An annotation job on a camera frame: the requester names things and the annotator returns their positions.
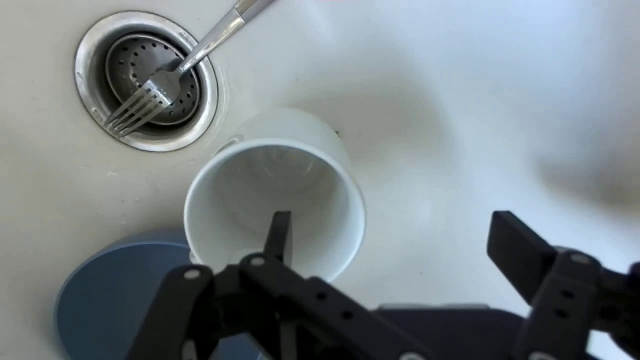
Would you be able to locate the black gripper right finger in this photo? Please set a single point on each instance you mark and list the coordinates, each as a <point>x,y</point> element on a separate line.
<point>572,300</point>

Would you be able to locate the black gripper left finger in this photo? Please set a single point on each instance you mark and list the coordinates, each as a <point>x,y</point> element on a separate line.
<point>280,312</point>

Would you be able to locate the white mug cup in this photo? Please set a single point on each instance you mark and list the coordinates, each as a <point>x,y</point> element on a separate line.
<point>301,180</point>

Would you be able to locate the blue plate in sink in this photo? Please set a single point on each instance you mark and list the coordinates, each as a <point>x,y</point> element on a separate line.
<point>112,300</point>

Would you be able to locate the white kitchen sink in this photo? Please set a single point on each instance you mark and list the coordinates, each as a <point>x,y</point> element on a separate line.
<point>466,101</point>

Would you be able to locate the steel sink drain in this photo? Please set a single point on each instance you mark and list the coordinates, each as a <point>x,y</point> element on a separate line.
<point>93,73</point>

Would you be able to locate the silver fork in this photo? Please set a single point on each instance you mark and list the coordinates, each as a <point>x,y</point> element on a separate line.
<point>160,87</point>

